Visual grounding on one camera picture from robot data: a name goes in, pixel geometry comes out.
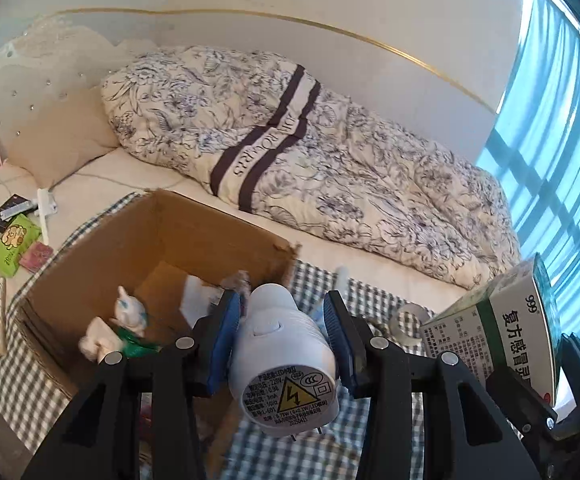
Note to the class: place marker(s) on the white foam tube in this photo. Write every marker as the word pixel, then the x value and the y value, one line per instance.
pixel 341 281

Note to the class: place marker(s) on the white tufted headboard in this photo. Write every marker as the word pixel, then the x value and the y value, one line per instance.
pixel 59 54

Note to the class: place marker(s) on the beige pillow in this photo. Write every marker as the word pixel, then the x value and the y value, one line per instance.
pixel 64 137

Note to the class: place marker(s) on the white stick tool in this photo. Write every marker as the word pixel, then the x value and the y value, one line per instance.
pixel 46 206

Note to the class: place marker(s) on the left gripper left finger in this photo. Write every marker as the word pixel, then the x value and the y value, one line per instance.
pixel 97 435

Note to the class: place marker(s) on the green wrapper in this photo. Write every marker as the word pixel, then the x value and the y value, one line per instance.
pixel 134 346

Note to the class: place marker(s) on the cardboard box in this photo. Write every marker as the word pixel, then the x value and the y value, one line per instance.
pixel 150 247

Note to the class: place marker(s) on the green 999 medicine box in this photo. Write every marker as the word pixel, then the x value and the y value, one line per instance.
pixel 511 321

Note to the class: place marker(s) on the green snack packet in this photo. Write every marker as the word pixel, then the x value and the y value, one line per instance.
pixel 14 242

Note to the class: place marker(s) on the white plug-in night light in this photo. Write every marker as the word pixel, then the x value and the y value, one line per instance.
pixel 282 370

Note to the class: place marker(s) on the blue curtain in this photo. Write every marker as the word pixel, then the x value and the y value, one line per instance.
pixel 534 148

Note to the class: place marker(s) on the pink card packet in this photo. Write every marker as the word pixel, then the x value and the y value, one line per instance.
pixel 36 256

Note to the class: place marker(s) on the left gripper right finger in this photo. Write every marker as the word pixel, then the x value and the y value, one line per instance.
pixel 466 436

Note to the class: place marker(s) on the floral tissue pack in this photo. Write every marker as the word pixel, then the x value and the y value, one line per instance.
pixel 238 282

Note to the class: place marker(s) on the floral quilt with stripes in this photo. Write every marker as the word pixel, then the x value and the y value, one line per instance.
pixel 266 137

